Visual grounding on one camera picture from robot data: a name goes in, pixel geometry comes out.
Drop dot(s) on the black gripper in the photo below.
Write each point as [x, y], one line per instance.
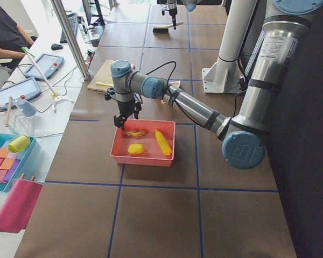
[173, 12]
[124, 107]

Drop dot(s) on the tan toy ginger root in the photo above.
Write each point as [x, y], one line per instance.
[135, 133]

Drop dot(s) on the yellow toy lemon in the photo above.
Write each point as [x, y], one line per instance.
[135, 149]

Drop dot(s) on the yellow toy corn cob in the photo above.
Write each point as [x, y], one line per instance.
[162, 143]

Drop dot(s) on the wooden hand brush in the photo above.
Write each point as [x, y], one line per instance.
[163, 29]

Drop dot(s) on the beige plastic dustpan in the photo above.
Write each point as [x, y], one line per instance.
[171, 92]

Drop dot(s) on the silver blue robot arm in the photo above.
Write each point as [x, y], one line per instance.
[170, 6]
[286, 22]

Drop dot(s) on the pink plastic bin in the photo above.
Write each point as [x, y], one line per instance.
[153, 155]

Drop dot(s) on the yellow plastic knife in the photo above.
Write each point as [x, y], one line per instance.
[104, 84]

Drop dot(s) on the wooden cutting board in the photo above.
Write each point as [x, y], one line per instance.
[103, 75]

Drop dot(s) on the white grabber stick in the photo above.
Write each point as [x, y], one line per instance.
[57, 97]

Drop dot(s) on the far teach pendant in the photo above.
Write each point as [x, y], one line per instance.
[48, 63]

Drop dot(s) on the teach pendant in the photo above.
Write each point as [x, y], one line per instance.
[48, 63]
[27, 87]

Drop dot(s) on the blue cup on rack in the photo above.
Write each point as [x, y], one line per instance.
[27, 108]

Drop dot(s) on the black computer mouse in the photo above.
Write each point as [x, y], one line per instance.
[55, 47]

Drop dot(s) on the near teach pendant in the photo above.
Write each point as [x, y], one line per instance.
[27, 87]

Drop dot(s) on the wooden cup rack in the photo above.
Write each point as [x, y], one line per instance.
[16, 121]

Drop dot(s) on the yellow plastic cup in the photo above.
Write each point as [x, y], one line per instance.
[18, 144]

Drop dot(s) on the coloured toy blocks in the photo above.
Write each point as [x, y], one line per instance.
[9, 162]

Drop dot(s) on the light blue storage tray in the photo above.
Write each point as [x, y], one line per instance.
[28, 159]

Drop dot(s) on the seated person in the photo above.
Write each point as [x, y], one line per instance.
[12, 39]

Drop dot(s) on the pink cloth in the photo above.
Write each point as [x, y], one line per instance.
[19, 205]

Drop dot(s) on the white mounting post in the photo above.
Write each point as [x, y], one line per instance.
[223, 75]

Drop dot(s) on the aluminium frame profile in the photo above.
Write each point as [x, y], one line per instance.
[71, 39]

